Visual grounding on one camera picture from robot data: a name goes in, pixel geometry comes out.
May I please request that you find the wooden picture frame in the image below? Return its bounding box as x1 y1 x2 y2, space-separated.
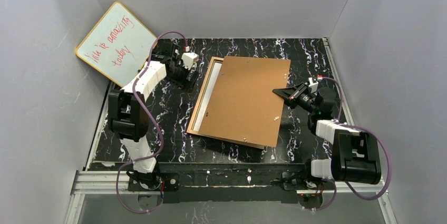
187 56 278 149

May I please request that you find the landscape photo print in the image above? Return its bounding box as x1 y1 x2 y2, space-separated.
188 57 223 135

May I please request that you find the brown backing board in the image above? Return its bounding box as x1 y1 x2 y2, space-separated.
198 56 291 147

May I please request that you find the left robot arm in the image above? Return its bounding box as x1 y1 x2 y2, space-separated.
108 42 199 174

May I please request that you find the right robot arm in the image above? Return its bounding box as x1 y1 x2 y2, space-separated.
273 83 382 184

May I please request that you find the white board yellow rim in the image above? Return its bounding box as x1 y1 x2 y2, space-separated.
75 2 156 87

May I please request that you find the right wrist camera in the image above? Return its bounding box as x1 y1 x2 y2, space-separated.
308 75 323 93

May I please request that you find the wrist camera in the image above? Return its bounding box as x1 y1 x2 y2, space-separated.
181 52 199 70
308 75 323 93

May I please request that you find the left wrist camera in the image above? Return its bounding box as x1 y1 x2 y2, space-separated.
181 52 199 70

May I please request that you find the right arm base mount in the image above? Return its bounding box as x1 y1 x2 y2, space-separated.
279 172 335 193

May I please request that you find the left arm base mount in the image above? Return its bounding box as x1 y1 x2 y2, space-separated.
126 171 180 191

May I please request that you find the aluminium rail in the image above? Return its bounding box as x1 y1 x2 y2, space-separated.
65 167 396 223

